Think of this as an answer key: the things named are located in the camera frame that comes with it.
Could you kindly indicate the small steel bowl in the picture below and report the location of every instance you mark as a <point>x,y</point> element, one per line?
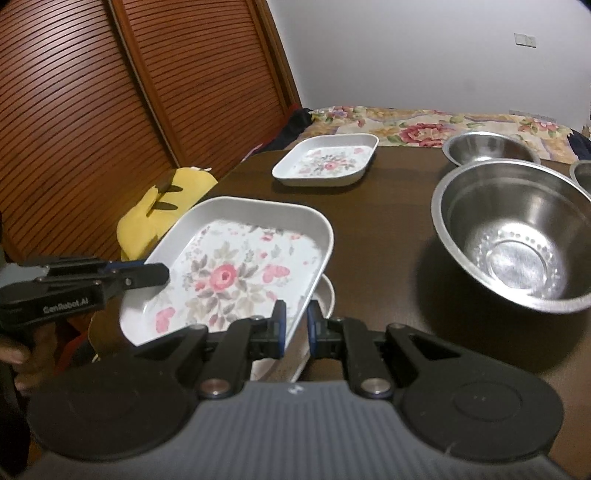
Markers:
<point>584,177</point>

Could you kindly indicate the yellow plush cushion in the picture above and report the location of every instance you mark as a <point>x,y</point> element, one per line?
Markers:
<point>184,184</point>

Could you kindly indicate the person's left hand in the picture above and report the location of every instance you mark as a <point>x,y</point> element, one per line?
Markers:
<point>44,346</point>

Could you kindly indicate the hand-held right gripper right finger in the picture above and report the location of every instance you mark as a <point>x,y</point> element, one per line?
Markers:
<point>314,330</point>

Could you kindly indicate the wooden louvered wardrobe door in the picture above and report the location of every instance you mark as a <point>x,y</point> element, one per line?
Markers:
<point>69,138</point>
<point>207,83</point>

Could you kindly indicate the white wall socket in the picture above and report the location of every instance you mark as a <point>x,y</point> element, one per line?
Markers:
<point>526,40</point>

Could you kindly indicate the red cloth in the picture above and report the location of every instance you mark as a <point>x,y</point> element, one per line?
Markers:
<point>71,344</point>

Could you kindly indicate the floral blanket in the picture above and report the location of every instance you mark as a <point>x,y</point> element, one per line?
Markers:
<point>415,131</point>

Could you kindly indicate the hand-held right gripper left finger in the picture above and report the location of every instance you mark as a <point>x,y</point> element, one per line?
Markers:
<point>278,325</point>

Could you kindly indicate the dark blue cloth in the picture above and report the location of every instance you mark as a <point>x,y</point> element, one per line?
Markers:
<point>581,145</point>

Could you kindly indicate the large steel bowl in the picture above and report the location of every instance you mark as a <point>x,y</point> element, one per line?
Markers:
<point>508,230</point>

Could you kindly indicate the plain white tray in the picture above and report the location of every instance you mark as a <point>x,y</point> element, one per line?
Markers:
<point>324,299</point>

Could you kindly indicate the small floral tray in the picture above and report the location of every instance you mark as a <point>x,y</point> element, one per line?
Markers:
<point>328,161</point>

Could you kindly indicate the large floral tray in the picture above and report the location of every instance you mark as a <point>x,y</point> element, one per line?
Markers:
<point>226,272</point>

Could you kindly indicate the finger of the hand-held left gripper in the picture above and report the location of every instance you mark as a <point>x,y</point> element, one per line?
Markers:
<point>125,265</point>
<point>148,275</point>

